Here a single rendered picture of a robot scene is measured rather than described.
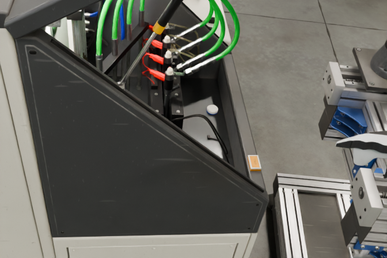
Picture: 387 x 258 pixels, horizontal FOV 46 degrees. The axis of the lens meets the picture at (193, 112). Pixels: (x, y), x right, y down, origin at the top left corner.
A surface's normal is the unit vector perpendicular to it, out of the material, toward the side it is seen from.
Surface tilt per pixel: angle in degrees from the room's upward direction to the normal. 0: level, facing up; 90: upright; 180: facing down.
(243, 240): 90
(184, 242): 90
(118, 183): 90
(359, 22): 0
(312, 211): 0
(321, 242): 0
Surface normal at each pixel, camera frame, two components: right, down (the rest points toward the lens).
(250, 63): 0.11, -0.72
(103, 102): 0.09, 0.69
